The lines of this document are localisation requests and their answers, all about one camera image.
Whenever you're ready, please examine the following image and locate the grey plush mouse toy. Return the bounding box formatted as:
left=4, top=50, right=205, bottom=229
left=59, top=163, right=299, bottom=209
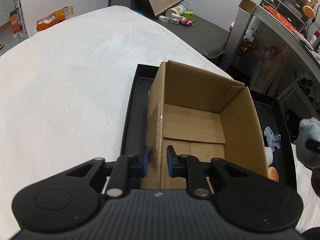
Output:
left=296, top=117, right=319, bottom=169

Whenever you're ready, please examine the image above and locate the white soft pad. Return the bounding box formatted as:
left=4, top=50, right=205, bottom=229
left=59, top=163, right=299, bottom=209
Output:
left=265, top=147, right=273, bottom=166

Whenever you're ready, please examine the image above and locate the plush hamburger toy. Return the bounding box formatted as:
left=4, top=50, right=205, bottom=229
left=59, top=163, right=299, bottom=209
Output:
left=267, top=166, right=279, bottom=182

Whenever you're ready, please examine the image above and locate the brown cardboard box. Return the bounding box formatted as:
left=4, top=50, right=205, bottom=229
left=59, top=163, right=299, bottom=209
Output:
left=141, top=61, right=267, bottom=190

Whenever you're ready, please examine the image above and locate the black shallow tray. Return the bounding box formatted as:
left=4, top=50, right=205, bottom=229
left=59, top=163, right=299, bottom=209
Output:
left=120, top=64, right=297, bottom=189

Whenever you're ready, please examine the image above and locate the blue denim fabric doll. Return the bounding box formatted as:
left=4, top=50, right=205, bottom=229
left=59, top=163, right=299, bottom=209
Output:
left=263, top=126, right=281, bottom=152

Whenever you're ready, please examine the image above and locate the white metal rack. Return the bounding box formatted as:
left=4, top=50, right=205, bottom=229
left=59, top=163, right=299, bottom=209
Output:
left=277, top=75, right=319, bottom=119

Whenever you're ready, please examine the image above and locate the white tote bag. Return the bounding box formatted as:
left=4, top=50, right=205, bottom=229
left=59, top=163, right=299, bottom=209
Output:
left=249, top=46, right=289, bottom=95

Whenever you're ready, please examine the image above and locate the red plastic basket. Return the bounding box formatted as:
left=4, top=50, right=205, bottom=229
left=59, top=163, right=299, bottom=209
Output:
left=236, top=37, right=259, bottom=57

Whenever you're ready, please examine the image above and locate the red patterned packet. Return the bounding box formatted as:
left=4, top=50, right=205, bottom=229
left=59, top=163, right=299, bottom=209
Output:
left=263, top=5, right=298, bottom=31

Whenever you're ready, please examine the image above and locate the orange plush on organizer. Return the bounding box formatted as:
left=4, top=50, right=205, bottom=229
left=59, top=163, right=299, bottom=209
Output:
left=302, top=5, right=316, bottom=19

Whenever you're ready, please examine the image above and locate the pink small toy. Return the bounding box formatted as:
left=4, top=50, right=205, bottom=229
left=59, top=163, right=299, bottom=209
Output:
left=180, top=17, right=193, bottom=27

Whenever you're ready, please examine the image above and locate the grey drawer organizer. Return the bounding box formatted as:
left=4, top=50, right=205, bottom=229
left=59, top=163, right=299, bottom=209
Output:
left=260, top=0, right=309, bottom=32

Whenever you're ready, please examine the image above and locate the green lidded jar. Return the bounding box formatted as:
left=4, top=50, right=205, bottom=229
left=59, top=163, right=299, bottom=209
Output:
left=183, top=11, right=194, bottom=22

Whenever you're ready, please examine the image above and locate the white round canister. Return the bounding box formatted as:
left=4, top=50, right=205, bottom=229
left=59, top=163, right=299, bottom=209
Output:
left=165, top=3, right=188, bottom=18

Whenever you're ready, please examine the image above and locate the orange cardboard box on floor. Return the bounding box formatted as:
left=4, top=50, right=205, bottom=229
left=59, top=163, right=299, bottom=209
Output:
left=36, top=6, right=74, bottom=31

